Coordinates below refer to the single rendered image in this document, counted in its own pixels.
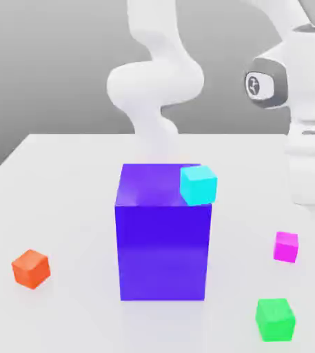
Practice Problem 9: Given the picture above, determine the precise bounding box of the large purple box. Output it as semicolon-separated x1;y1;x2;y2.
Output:
114;163;212;302

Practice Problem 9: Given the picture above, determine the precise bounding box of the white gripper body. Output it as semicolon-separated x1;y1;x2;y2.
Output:
288;158;315;219

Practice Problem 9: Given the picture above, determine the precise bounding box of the small orange cube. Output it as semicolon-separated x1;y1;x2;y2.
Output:
11;248;52;290

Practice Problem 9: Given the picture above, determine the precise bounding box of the small cyan cube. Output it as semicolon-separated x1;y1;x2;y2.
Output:
179;165;219;207

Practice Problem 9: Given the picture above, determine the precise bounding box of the small magenta cube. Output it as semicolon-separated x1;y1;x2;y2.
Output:
273;231;299;264

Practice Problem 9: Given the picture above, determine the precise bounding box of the small green cube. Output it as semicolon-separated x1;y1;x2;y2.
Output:
255;298;296;343

